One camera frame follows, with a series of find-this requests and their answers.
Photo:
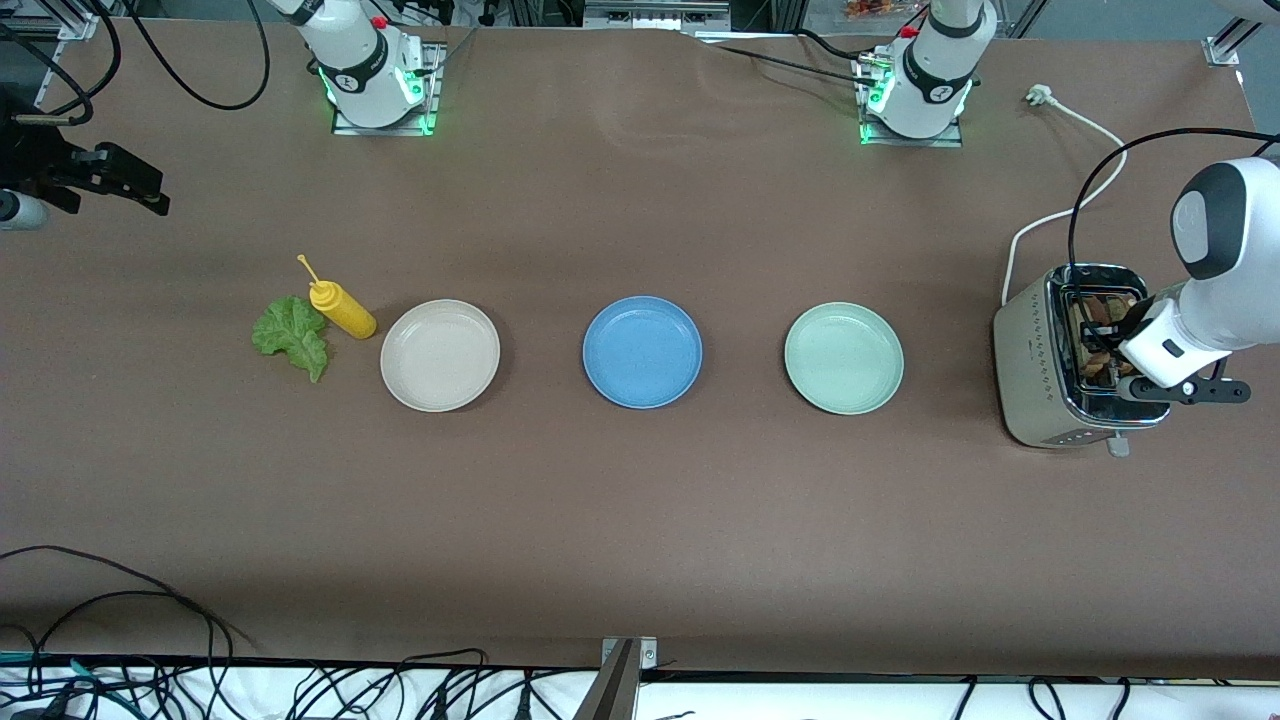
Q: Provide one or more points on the silver two-slot toaster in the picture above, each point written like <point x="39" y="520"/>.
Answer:
<point x="1030" y="370"/>

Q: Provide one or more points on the orange snack package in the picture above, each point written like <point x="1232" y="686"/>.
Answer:
<point x="875" y="8"/>

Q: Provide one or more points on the metal table edge bracket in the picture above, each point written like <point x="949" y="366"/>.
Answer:
<point x="620" y="690"/>

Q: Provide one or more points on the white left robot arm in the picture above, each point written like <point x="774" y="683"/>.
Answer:
<point x="1225" y="215"/>

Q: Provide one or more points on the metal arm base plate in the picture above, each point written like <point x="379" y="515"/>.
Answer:
<point x="910" y="141"/>
<point x="432" y="95"/>

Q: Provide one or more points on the blue round plate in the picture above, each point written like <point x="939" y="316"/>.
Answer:
<point x="642" y="352"/>

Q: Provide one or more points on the white round plate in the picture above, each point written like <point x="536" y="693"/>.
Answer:
<point x="440" y="355"/>

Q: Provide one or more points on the brown bread slice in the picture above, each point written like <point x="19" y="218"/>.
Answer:
<point x="1082" y="345"/>
<point x="1122" y="296"/>

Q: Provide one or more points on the yellow squeeze bottle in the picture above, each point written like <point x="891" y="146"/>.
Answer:
<point x="345" y="312"/>

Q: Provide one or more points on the aluminium frame profile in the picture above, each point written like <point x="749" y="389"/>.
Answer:
<point x="75" y="25"/>
<point x="1222" y="50"/>

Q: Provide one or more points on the grey metal box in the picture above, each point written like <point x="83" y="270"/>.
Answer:
<point x="655" y="15"/>

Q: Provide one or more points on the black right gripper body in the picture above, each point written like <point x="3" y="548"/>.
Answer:
<point x="32" y="160"/>

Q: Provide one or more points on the green lettuce leaf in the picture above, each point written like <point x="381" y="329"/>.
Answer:
<point x="290" y="335"/>

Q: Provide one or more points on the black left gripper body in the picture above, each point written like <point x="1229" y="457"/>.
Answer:
<point x="1134" y="318"/>

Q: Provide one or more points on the green round plate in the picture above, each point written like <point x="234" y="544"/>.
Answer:
<point x="844" y="358"/>

